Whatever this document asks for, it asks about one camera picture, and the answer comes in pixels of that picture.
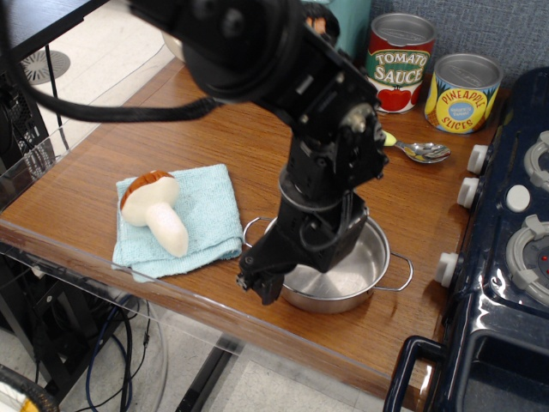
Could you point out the black desk at left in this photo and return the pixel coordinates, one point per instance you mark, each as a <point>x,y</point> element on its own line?
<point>34,24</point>

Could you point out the plush toy mushroom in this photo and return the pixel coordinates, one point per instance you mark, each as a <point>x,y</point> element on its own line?
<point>150,201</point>

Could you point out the dark blue toy stove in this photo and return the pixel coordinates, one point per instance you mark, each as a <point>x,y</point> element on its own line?
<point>494,352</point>

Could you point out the metal pot with handles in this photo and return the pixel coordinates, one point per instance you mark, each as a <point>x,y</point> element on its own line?
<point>351,281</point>

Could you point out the tomato sauce can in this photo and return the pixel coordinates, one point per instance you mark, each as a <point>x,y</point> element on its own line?
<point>397,57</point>

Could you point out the light blue folded cloth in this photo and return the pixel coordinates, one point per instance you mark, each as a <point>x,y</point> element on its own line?
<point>208,208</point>

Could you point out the pineapple slices can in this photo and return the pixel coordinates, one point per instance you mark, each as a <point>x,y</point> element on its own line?
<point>463,90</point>

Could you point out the spoon with green handle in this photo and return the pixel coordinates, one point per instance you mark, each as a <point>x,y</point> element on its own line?
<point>424,153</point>

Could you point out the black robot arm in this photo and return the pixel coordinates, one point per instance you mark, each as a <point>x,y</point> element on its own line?
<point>331,109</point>

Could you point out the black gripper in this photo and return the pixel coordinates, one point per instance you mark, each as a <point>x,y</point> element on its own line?
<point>317,239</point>

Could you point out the toy microwave oven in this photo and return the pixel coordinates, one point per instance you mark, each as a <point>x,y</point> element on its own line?
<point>347,26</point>

